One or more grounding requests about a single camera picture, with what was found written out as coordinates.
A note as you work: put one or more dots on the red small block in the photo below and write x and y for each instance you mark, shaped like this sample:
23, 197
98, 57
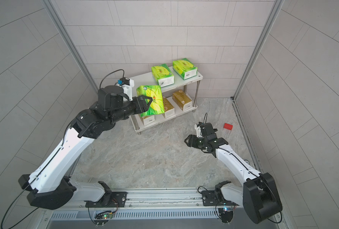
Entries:
228, 126

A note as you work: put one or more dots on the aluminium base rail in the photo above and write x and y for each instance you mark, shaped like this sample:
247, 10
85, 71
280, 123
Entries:
146, 204

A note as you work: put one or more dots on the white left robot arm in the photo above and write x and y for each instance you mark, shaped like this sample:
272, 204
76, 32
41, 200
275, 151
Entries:
48, 186

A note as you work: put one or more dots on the green tissue pack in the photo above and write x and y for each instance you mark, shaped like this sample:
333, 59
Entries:
154, 91
185, 68
163, 75

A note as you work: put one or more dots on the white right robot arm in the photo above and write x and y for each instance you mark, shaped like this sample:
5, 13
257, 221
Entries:
257, 194

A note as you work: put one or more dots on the gold tissue pack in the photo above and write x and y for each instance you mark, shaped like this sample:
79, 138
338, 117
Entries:
148, 119
168, 108
182, 100

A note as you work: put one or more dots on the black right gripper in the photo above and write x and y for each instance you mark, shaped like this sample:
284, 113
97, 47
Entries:
192, 141

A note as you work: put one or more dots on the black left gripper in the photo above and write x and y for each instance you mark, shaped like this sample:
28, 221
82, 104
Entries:
141, 106

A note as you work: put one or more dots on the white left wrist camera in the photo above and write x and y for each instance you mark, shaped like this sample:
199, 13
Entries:
127, 85

